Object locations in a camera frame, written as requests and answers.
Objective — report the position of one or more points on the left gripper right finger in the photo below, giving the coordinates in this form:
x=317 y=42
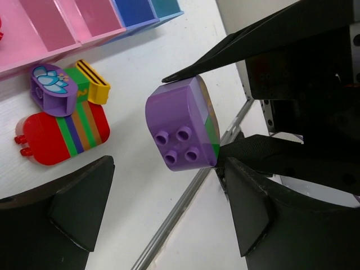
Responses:
x=278 y=228

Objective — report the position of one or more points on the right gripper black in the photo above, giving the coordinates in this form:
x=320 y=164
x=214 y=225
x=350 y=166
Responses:
x=303 y=65

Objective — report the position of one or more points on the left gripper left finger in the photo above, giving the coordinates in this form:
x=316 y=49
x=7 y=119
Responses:
x=56 y=225

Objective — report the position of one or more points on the purple green lego block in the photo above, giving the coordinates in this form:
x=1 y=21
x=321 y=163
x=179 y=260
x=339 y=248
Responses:
x=182 y=121

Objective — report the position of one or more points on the red flower lego block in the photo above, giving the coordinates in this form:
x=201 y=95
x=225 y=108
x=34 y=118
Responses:
x=1 y=33

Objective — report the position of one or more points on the red striped lego block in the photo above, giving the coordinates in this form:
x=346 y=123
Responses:
x=50 y=140

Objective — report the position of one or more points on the small purple lego block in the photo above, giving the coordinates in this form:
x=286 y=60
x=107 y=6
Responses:
x=53 y=90

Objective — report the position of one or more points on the green lego under purple block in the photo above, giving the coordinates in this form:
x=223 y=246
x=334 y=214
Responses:
x=82 y=82

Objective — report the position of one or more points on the yellow striped lego block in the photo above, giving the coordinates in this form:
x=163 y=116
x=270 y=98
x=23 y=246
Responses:
x=98 y=91

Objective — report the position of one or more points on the right light blue bin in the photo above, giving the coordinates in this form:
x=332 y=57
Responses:
x=166 y=9

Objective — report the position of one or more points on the dark blue bin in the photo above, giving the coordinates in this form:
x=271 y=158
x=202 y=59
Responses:
x=136 y=13

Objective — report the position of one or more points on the small pink bin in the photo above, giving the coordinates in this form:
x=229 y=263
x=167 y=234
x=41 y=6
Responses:
x=91 y=20

